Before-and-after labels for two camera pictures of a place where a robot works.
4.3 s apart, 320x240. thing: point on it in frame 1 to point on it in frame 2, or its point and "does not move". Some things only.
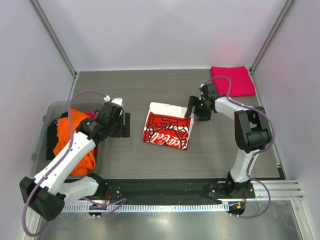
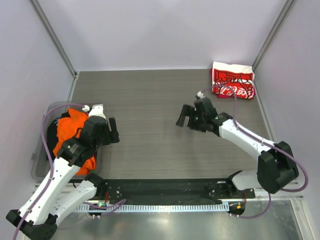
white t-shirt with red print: (166, 125) to (233, 79)
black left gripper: (124, 131) to (112, 136)
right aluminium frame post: (284, 12) does not move
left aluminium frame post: (37, 7) does not move
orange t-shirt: (89, 164) does not move
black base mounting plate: (157, 191) does not move
